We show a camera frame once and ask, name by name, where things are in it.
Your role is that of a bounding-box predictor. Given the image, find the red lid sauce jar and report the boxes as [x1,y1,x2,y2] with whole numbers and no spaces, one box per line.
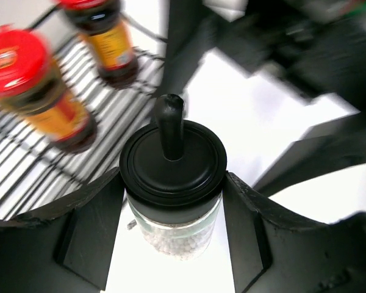
[57,0,139,89]
[0,25,98,153]

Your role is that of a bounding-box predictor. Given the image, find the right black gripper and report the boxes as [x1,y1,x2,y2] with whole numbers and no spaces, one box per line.
[205,1,366,107]

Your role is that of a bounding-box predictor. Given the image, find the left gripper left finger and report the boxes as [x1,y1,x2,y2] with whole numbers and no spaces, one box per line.
[0,168,124,292]

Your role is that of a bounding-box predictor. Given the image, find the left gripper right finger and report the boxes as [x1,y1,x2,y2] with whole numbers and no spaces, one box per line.
[223,173,366,292]

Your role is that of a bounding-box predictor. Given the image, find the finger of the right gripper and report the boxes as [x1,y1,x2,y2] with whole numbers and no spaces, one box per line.
[158,1,230,96]

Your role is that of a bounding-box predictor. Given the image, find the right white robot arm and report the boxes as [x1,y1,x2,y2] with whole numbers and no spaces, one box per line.
[158,1,366,197]

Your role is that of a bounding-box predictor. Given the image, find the black cap spice bottle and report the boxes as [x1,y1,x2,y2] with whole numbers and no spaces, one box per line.
[119,94,227,261]

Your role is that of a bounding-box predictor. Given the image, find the black wire rack shelf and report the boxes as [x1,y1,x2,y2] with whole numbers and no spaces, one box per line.
[0,6,165,220]

